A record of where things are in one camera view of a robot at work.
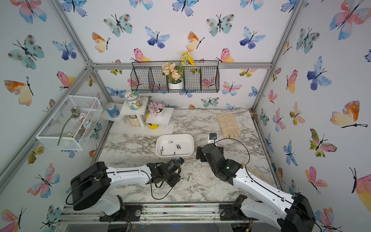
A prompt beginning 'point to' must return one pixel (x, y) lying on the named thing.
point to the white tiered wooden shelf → (121, 126)
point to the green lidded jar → (133, 100)
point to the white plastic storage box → (174, 146)
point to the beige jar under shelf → (134, 120)
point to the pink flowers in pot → (156, 108)
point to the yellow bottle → (152, 126)
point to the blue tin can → (112, 110)
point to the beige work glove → (228, 124)
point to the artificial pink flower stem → (79, 116)
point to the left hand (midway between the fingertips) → (179, 177)
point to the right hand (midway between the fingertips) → (206, 146)
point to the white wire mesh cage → (71, 125)
